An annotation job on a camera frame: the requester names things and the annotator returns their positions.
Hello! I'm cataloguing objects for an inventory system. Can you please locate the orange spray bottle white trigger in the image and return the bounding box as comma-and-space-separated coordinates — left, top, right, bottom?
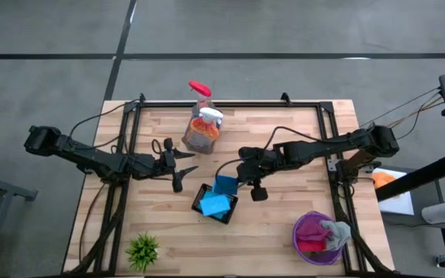
189, 107, 225, 142

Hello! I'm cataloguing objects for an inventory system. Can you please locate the black plastic basket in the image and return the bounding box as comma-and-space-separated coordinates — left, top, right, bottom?
191, 182, 239, 225

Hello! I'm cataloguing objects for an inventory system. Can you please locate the orange cloth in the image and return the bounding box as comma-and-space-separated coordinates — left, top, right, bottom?
372, 171, 398, 191

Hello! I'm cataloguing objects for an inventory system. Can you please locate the Windex spray bottle red trigger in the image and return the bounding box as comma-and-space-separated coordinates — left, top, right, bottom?
187, 80, 214, 117

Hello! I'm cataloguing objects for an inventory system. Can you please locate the red cloth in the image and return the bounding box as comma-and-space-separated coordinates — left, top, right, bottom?
297, 238, 328, 253

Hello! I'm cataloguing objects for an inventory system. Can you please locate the grey metal stand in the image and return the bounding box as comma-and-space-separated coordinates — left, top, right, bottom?
0, 168, 39, 278

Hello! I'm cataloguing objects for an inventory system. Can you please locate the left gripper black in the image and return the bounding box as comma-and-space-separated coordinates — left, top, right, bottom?
151, 137, 200, 194

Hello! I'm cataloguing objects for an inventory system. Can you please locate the black aluminium table frame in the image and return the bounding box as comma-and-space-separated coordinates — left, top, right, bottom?
67, 92, 396, 277

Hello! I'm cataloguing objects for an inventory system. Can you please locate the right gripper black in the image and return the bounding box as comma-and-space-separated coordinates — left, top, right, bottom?
236, 145, 276, 202

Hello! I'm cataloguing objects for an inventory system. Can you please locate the grey cloth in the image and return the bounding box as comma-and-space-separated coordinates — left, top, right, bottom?
319, 219, 353, 253

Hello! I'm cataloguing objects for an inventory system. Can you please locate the white flat box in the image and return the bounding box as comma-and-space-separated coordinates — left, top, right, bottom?
379, 168, 416, 216

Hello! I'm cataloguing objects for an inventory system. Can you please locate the black diagonal beam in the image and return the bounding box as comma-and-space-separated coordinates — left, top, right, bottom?
376, 151, 445, 202

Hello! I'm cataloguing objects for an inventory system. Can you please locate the dark blue sponge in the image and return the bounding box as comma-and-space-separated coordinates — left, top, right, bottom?
212, 175, 239, 196

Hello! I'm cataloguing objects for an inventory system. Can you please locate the purple plastic bowl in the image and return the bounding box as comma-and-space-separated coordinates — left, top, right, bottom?
291, 210, 344, 266

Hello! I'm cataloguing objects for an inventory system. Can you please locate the green plant white pot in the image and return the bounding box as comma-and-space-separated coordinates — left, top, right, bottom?
124, 231, 161, 273

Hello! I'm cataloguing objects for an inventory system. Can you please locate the white roll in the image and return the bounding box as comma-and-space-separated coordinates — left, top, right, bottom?
420, 200, 445, 225

